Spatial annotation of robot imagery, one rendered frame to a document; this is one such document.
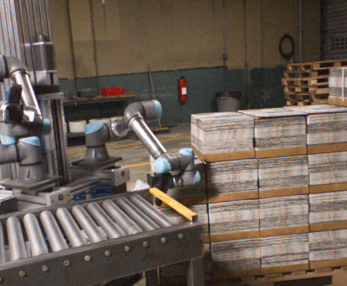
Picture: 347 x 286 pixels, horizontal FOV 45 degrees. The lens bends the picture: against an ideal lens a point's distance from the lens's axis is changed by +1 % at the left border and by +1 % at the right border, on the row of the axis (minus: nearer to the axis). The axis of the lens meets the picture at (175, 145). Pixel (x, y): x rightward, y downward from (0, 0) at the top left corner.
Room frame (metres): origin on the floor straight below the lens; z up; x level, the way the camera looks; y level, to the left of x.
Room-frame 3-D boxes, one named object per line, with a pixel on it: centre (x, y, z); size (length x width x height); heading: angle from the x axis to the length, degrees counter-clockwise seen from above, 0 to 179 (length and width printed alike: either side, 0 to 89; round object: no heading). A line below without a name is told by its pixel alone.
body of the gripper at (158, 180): (2.04, 0.09, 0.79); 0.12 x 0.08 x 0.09; 113
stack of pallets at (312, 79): (8.72, -3.06, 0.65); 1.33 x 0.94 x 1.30; 117
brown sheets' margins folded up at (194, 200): (2.45, -0.43, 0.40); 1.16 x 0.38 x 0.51; 96
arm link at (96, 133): (2.58, 0.49, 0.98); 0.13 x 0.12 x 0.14; 128
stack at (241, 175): (2.45, -0.43, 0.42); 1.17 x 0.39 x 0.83; 96
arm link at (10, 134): (1.87, 0.72, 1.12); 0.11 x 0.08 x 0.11; 122
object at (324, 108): (2.48, -0.85, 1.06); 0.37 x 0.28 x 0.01; 7
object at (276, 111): (2.44, -0.57, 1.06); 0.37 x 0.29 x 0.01; 8
